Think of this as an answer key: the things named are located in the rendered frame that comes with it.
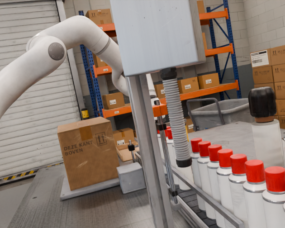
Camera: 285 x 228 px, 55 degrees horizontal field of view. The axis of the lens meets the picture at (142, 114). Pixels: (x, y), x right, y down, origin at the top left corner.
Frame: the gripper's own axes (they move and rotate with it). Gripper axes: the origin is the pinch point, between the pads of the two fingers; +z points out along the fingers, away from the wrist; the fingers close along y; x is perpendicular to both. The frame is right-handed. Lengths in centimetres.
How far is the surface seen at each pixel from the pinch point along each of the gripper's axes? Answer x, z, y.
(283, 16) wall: 304, -213, 382
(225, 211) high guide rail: -56, 29, -4
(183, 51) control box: -67, -5, -7
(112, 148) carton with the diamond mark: 11.6, 0.7, -19.5
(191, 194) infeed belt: -25.6, 26.2, -0.6
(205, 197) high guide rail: -48, 26, -4
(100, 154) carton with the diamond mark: 11.6, 2.2, -25.7
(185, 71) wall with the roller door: 397, -172, 192
